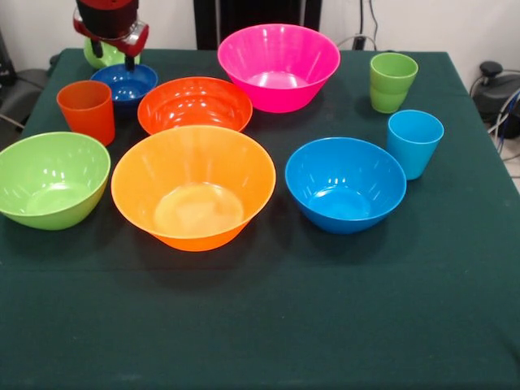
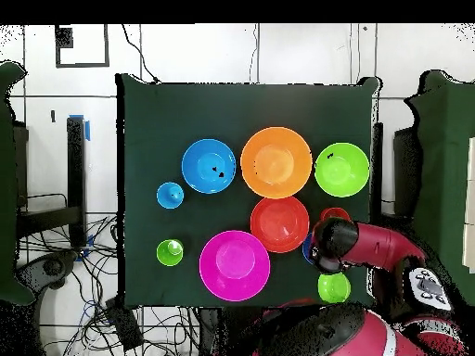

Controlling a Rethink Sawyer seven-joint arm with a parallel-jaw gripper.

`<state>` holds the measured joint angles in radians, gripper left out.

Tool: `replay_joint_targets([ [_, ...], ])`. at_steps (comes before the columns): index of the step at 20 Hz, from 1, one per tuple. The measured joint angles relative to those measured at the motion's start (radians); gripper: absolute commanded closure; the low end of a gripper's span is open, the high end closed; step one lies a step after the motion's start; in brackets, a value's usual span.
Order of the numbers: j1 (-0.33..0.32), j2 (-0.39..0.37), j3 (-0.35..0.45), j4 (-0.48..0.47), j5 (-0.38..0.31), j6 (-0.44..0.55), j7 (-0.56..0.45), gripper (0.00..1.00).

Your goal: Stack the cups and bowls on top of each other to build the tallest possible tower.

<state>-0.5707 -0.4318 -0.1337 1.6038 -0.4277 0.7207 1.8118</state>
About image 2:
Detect red-orange bowl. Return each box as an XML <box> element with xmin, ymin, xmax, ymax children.
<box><xmin>250</xmin><ymin>196</ymin><xmax>311</xmax><ymax>254</ymax></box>

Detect large orange bowl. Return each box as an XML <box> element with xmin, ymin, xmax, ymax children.
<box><xmin>239</xmin><ymin>126</ymin><xmax>314</xmax><ymax>200</ymax></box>

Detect light blue bowl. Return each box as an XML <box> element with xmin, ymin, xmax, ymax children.
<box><xmin>180</xmin><ymin>138</ymin><xmax>238</xmax><ymax>195</ymax></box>

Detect large pink bowl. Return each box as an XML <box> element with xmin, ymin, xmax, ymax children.
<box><xmin>199</xmin><ymin>229</ymin><xmax>272</xmax><ymax>302</ymax></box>

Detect small dark blue bowl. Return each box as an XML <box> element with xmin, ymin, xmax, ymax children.
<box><xmin>302</xmin><ymin>232</ymin><xmax>315</xmax><ymax>265</ymax></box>

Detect red-orange cup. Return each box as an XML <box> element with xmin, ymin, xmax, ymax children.
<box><xmin>319</xmin><ymin>206</ymin><xmax>353</xmax><ymax>223</ymax></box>

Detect small green bowl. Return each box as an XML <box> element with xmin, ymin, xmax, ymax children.
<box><xmin>317</xmin><ymin>272</ymin><xmax>353</xmax><ymax>305</ymax></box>

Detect light blue cup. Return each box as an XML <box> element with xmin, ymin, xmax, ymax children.
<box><xmin>156</xmin><ymin>181</ymin><xmax>186</xmax><ymax>210</ymax></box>

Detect dark green tablecloth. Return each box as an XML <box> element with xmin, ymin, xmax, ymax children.
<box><xmin>115</xmin><ymin>72</ymin><xmax>381</xmax><ymax>311</ymax></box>

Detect green cup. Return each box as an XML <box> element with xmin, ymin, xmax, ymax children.
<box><xmin>156</xmin><ymin>238</ymin><xmax>185</xmax><ymax>268</ymax></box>

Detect large green bowl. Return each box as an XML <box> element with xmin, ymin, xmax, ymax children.
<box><xmin>314</xmin><ymin>142</ymin><xmax>371</xmax><ymax>198</ymax></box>

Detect black upright bar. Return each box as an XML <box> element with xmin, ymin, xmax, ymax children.
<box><xmin>370</xmin><ymin>121</ymin><xmax>384</xmax><ymax>220</ymax></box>

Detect black power strip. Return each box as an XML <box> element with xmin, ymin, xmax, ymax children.
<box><xmin>104</xmin><ymin>296</ymin><xmax>145</xmax><ymax>351</ymax></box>

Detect black stand base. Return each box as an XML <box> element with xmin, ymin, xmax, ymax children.
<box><xmin>18</xmin><ymin>249</ymin><xmax>79</xmax><ymax>292</ymax></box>

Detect green covered side table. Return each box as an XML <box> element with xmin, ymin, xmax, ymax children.
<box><xmin>0</xmin><ymin>60</ymin><xmax>36</xmax><ymax>307</ymax></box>
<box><xmin>402</xmin><ymin>70</ymin><xmax>475</xmax><ymax>309</ymax></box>

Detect white boxes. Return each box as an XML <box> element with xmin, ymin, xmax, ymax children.
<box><xmin>461</xmin><ymin>136</ymin><xmax>475</xmax><ymax>275</ymax></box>

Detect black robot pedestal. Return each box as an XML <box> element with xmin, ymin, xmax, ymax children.
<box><xmin>198</xmin><ymin>307</ymin><xmax>227</xmax><ymax>356</ymax></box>

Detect floor cable tangle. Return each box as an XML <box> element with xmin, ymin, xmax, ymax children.
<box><xmin>18</xmin><ymin>214</ymin><xmax>201</xmax><ymax>356</ymax></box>

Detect black L-shaped frame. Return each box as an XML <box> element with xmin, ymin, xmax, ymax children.
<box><xmin>16</xmin><ymin>116</ymin><xmax>87</xmax><ymax>248</ymax></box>

